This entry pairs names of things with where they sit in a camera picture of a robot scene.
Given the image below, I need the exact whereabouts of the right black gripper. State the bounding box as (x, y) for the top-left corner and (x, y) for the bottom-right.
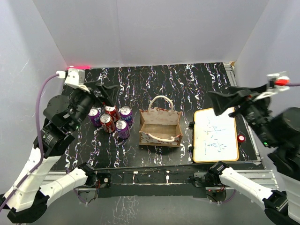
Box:
(206, 83), (277, 146)

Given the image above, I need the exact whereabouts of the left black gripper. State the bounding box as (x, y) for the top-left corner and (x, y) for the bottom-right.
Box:
(70, 81), (119, 131)

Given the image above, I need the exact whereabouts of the red cola can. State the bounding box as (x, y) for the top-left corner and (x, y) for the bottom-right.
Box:
(100, 113), (116, 133)
(105, 105), (120, 122)

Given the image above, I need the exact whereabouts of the purple Fanta can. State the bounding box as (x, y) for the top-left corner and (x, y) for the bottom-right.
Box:
(115, 120), (130, 139)
(88, 107), (101, 127)
(120, 106), (134, 126)

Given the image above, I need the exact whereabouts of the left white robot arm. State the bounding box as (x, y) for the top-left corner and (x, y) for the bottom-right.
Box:
(0, 82), (120, 224)

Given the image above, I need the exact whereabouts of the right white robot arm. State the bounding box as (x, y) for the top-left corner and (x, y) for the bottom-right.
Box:
(205, 84), (300, 225)

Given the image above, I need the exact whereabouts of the pink tape strip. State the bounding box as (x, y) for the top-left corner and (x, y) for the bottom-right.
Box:
(68, 66), (90, 70)

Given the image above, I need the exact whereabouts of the red emergency button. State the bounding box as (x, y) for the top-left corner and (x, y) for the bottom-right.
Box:
(237, 135), (245, 143)

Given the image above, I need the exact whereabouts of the white whiteboard yellow rim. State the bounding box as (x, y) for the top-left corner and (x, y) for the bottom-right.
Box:
(193, 107), (239, 163)

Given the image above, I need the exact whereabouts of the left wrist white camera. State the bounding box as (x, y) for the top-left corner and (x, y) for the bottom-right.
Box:
(56, 67), (90, 93)

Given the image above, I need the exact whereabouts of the wrist white camera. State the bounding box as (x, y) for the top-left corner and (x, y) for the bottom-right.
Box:
(56, 67), (90, 93)
(256, 71), (290, 100)

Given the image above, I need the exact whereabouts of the aluminium frame rail right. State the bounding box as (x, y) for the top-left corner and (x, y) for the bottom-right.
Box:
(223, 62), (261, 161)

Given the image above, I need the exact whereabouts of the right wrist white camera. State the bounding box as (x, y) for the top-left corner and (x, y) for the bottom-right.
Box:
(256, 71), (290, 100)

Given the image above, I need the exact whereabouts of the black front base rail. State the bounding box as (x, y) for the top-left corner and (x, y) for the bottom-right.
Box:
(70, 166), (227, 199)

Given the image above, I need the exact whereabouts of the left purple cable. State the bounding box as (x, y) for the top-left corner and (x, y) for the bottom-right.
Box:
(0, 73), (99, 210)

